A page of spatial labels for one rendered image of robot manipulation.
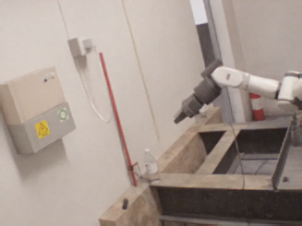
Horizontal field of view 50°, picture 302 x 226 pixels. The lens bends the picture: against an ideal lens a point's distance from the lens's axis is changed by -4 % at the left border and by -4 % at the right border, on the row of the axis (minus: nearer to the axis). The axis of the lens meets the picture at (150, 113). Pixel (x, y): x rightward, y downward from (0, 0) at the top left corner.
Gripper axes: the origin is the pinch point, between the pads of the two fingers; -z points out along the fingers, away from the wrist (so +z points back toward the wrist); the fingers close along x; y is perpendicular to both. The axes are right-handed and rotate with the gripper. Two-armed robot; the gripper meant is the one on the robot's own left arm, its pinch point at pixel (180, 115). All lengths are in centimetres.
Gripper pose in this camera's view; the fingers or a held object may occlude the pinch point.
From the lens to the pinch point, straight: 134.2
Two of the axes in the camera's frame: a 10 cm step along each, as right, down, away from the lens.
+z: 7.0, -6.5, -2.8
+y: 7.1, 6.9, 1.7
